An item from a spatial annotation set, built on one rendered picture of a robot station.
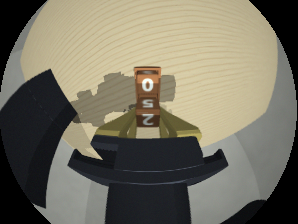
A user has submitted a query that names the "brown open tray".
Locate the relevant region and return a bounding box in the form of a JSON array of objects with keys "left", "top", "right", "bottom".
[{"left": 134, "top": 66, "right": 161, "bottom": 102}]

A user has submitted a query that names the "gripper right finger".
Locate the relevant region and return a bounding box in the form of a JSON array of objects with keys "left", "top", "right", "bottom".
[{"left": 159, "top": 107, "right": 202, "bottom": 142}]

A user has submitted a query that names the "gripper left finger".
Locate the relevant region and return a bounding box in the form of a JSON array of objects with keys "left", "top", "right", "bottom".
[{"left": 94, "top": 107, "right": 137, "bottom": 138}]

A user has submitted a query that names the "brown cube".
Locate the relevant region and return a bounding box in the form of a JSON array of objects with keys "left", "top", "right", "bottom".
[
  {"left": 137, "top": 71, "right": 159, "bottom": 94},
  {"left": 135, "top": 98, "right": 160, "bottom": 127}
]

